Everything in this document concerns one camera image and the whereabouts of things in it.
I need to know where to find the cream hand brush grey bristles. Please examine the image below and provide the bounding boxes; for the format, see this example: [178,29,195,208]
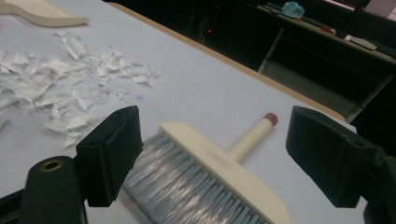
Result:
[121,112,292,224]

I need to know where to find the crumpled teal bag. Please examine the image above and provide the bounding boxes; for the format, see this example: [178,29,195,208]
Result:
[281,1,305,19]

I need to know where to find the flat white device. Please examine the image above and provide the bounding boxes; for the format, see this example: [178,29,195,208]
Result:
[344,35,378,51]

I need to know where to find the cream plastic dustpan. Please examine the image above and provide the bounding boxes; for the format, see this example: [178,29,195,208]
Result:
[0,0,91,28]

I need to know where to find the pile of white paper scraps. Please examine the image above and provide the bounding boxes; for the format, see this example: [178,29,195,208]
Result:
[0,31,163,150]

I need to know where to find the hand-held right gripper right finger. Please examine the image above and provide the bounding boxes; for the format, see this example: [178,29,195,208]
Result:
[286,105,396,224]

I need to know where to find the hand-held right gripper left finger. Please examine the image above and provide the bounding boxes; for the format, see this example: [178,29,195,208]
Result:
[18,105,144,224]

